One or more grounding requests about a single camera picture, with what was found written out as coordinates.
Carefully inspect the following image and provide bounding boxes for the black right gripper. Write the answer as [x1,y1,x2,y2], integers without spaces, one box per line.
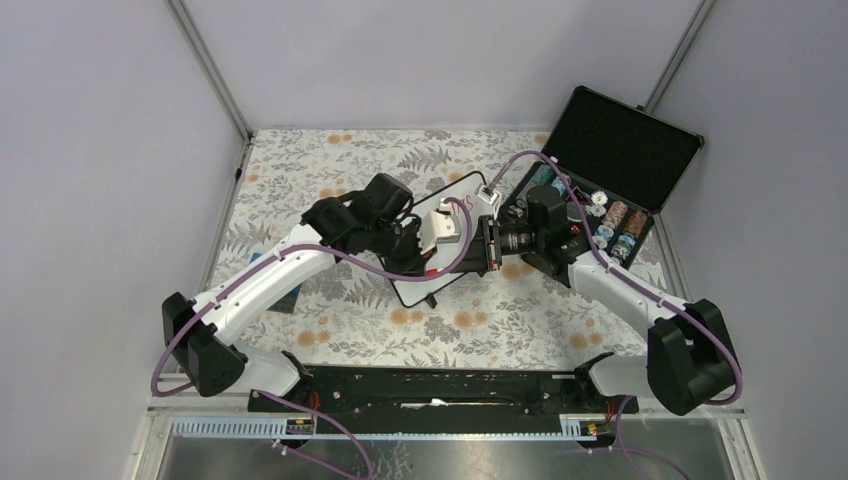
[448,216,544,275]

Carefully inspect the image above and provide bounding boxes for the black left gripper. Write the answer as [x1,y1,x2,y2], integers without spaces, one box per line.
[369,217,439,282]

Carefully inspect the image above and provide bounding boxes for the small white whiteboard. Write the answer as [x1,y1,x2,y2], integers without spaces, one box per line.
[391,171,497,307]

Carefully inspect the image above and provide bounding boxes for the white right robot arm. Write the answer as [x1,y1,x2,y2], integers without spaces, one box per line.
[461,186,743,416]

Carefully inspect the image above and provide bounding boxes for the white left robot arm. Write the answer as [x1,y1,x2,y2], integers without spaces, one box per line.
[157,173,415,397]

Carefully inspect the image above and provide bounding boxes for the floral patterned table mat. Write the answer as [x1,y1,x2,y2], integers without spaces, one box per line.
[212,130,646,370]

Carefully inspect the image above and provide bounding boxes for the teal poker chip stack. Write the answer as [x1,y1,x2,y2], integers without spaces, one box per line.
[527,164,555,188]

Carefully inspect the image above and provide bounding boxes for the blue poker chip stack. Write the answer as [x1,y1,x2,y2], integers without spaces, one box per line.
[551,175,571,198]

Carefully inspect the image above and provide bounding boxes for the grey lego baseplate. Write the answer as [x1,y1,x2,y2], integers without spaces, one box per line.
[268,293,298,314]

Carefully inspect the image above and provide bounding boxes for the pink poker chip stack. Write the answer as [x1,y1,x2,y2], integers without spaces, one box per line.
[593,201,628,249]

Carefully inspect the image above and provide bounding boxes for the brown poker chip stack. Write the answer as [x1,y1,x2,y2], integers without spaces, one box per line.
[611,211,648,264]

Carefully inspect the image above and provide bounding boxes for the black poker chip case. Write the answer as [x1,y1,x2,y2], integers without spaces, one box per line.
[498,86,705,269]

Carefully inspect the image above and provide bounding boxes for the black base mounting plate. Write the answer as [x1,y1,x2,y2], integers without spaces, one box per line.
[248,365,639,437]

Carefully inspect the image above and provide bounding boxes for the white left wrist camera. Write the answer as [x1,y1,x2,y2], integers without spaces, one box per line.
[419,210,462,250]

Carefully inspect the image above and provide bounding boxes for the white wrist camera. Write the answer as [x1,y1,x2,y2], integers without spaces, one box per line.
[419,210,462,250]
[475,185,502,209]

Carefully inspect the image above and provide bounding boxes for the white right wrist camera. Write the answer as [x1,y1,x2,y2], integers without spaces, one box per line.
[475,185,502,209]

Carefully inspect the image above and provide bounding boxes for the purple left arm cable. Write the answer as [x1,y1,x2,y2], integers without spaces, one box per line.
[150,197,475,480]

